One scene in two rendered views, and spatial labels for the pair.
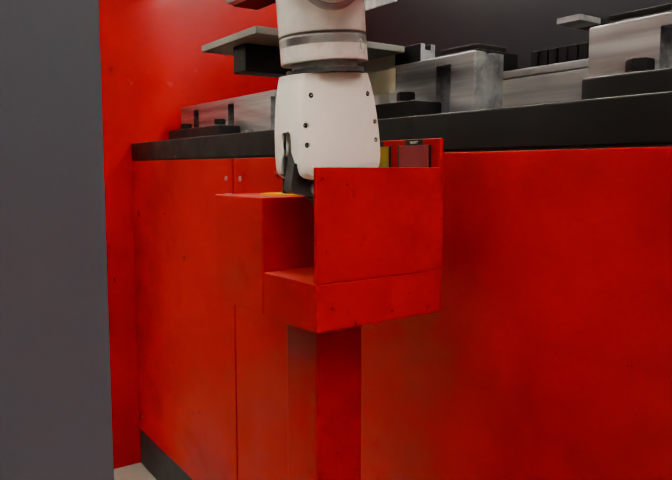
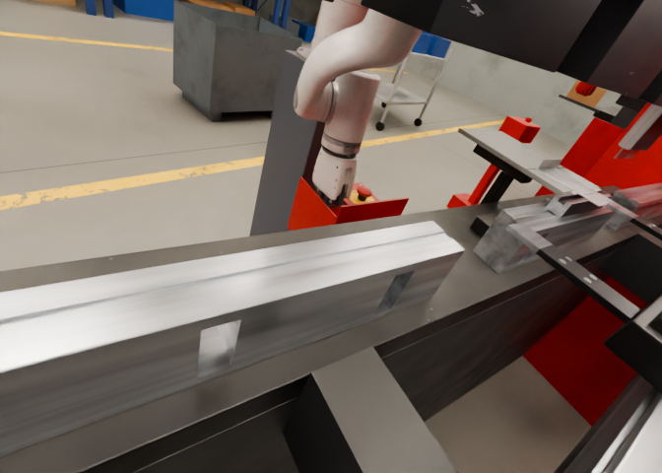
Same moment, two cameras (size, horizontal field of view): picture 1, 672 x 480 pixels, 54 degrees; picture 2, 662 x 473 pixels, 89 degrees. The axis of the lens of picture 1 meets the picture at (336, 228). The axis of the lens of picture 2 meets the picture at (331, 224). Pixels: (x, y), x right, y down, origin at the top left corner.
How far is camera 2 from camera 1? 0.97 m
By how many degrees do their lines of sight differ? 80
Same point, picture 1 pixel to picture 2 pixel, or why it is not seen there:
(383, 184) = (315, 202)
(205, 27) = not seen: outside the picture
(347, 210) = (303, 199)
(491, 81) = (504, 240)
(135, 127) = (627, 177)
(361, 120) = (330, 175)
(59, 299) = (292, 171)
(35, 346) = (285, 178)
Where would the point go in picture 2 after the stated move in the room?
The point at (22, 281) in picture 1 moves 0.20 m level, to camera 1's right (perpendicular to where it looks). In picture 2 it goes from (287, 161) to (273, 194)
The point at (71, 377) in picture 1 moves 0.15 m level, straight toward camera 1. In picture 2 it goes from (289, 192) to (239, 189)
